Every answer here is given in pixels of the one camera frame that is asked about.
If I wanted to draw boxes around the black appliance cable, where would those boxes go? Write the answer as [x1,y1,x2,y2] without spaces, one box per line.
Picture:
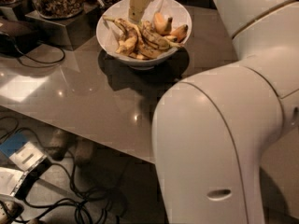
[12,42,66,66]

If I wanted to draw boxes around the spotted banana bunch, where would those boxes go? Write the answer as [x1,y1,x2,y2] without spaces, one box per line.
[128,20,184,61]

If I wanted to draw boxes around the long spotted banana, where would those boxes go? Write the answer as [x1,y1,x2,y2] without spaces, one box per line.
[104,16,138,56]

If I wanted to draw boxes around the small orange banana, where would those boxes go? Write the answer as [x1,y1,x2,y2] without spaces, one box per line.
[170,24,188,42]

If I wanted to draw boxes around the steel display stand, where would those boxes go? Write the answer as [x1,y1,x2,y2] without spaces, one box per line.
[25,3,101,50]
[0,0,34,21]

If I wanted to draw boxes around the dark round appliance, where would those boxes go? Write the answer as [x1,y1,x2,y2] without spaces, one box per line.
[0,17,40,56]

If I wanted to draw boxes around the blue white floor box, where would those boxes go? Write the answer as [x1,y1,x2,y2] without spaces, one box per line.
[0,133,47,171]

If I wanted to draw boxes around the small upright yellow banana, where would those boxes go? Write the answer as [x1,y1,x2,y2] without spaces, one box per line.
[153,12,173,35]

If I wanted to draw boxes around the black floor cables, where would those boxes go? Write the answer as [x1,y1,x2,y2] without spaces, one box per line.
[0,115,132,224]

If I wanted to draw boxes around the white power strip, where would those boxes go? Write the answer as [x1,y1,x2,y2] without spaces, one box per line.
[0,201,23,224]

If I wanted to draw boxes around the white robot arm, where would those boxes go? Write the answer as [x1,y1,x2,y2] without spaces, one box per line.
[152,0,299,224]

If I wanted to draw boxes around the white ceramic bowl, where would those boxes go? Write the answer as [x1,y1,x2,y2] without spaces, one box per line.
[96,0,192,70]

